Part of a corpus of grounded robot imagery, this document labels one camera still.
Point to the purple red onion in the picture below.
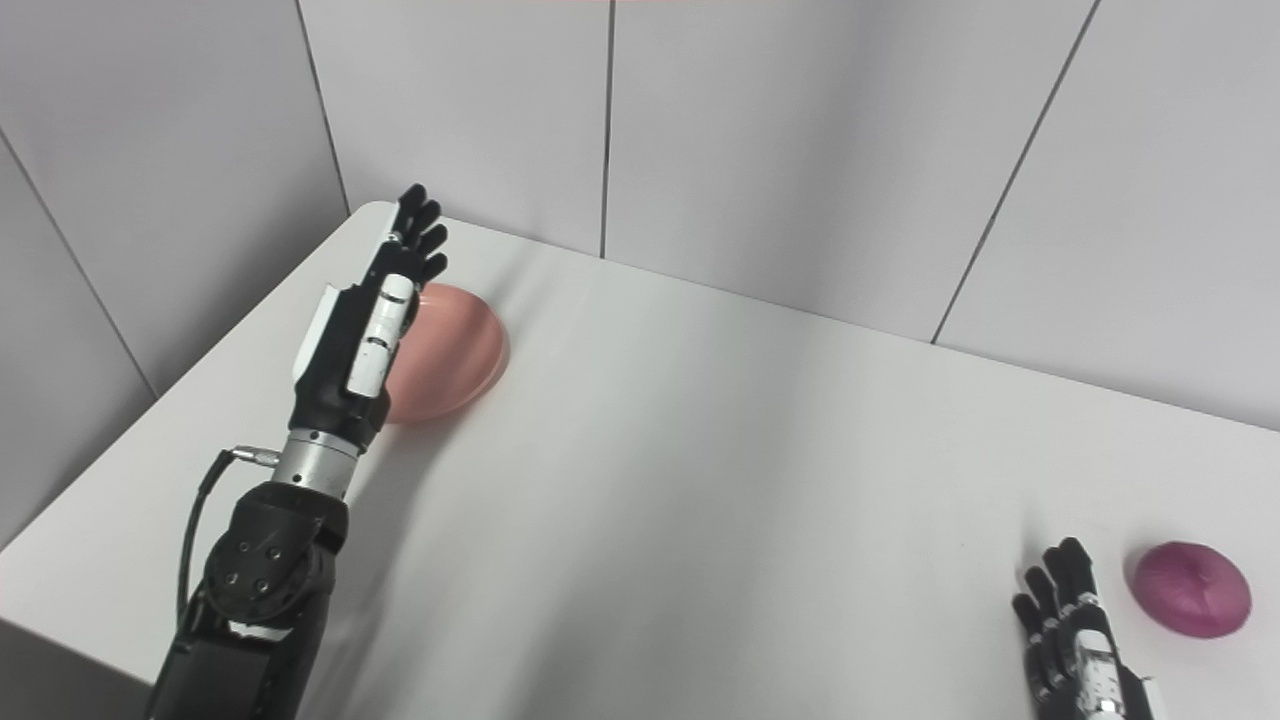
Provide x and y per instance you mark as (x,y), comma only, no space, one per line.
(1192,590)

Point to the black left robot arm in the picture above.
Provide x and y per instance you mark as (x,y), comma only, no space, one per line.
(265,580)

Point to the pink round plate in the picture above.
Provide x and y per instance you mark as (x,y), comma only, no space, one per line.
(455,350)

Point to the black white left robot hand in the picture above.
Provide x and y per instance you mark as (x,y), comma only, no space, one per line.
(360,350)

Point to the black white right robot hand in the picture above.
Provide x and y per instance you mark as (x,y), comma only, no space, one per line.
(1085,670)

